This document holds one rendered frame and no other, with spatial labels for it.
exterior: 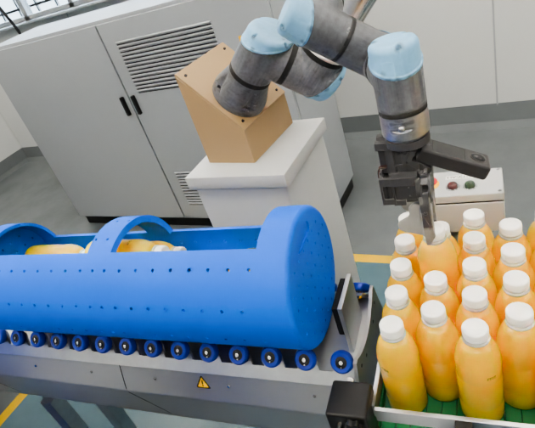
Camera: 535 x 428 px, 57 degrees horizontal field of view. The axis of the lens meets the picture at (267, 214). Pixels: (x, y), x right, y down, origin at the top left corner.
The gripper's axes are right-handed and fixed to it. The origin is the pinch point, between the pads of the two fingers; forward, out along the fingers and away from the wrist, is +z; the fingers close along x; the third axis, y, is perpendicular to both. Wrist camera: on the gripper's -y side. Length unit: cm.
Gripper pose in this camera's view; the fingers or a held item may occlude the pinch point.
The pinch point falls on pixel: (433, 230)
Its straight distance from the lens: 93.2
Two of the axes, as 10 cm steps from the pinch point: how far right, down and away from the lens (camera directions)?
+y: -9.1, 0.5, 4.2
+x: -3.1, 6.0, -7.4
